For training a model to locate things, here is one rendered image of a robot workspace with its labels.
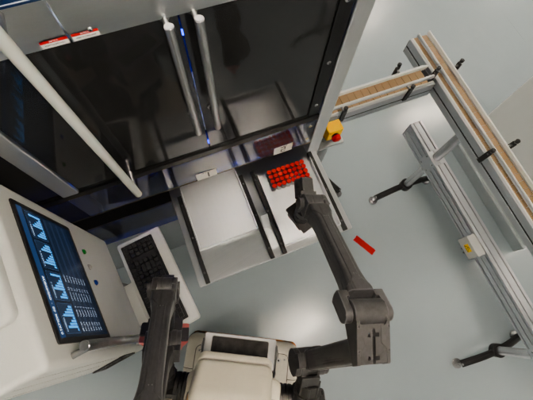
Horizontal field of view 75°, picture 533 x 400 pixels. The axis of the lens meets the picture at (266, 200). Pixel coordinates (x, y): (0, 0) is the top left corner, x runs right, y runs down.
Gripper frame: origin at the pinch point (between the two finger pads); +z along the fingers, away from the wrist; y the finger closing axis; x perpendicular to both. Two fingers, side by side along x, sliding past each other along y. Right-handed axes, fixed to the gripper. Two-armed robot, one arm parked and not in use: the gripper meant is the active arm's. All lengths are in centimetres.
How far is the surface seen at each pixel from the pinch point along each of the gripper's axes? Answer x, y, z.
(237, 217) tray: 15.7, 20.1, 24.9
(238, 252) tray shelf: 24.2, 7.4, 24.2
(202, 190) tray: 21, 40, 25
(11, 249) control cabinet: 66, 29, -44
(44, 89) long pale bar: 37, 41, -66
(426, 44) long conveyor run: -113, 37, 25
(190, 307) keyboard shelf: 53, 1, 30
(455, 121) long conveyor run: -99, -3, 31
